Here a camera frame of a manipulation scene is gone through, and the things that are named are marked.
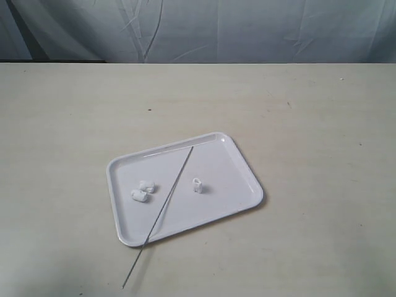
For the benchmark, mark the grey wrinkled backdrop curtain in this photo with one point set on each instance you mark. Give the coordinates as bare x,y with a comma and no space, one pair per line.
198,31

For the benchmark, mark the white marshmallow piece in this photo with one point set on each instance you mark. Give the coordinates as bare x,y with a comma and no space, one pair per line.
197,185
147,186
139,195

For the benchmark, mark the white rectangular plastic tray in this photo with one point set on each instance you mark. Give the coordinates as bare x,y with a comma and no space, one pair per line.
229,185

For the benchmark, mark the thin metal skewer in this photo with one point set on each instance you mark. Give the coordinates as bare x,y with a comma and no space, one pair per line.
162,209

